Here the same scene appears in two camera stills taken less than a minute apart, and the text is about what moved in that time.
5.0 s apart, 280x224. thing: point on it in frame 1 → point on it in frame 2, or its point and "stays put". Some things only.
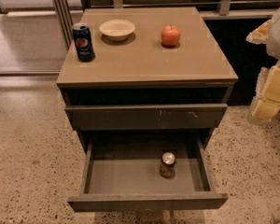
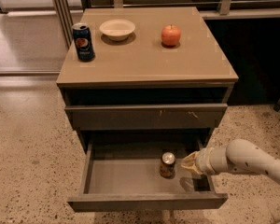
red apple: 170,35 stays put
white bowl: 118,29 stays put
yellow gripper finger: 272,92 → 203,161
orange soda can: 167,165 stays put
